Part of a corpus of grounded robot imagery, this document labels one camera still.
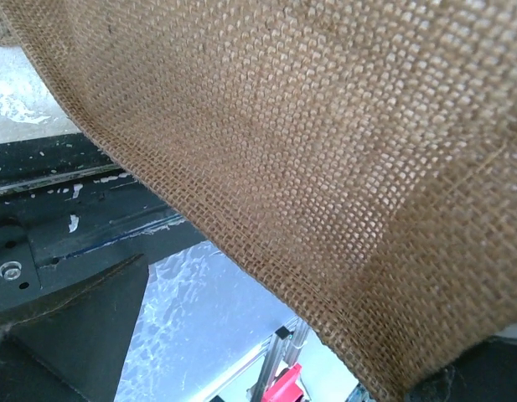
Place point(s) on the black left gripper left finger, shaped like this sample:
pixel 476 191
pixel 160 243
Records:
pixel 71 345

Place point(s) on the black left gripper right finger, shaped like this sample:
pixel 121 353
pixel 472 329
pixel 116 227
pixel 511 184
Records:
pixel 486 372

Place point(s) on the brown burlap canvas bag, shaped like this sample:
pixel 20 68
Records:
pixel 357 158

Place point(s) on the red plastic clamp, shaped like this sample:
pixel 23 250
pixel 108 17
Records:
pixel 286 388

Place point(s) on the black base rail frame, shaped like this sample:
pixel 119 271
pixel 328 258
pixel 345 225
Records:
pixel 68 212

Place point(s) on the aluminium extrusion frame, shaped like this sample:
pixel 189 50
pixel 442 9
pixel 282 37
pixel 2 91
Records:
pixel 266 362

